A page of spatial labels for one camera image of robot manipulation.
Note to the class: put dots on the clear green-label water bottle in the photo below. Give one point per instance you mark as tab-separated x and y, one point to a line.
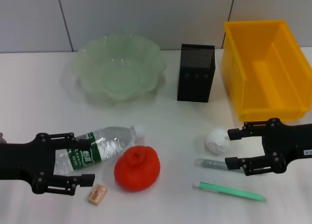
109	143

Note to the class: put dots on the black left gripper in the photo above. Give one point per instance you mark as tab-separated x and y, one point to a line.
24	160

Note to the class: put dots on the yellow plastic bin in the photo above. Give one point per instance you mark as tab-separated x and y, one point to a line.
265	70

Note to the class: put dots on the green glass fruit plate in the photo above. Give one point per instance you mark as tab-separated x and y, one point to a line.
119	70

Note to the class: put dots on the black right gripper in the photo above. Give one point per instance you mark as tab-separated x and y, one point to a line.
280	141

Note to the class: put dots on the grey marker pen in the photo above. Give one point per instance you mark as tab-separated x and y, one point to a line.
209	163

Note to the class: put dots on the green pen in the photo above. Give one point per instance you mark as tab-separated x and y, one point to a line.
229	191

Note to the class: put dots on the tan eraser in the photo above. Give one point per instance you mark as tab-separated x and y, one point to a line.
97	194

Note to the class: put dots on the black mesh pen holder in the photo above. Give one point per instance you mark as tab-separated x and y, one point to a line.
195	75

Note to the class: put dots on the orange fruit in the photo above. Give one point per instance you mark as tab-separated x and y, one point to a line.
136	169

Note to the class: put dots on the white paper ball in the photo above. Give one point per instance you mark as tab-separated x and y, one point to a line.
215	142

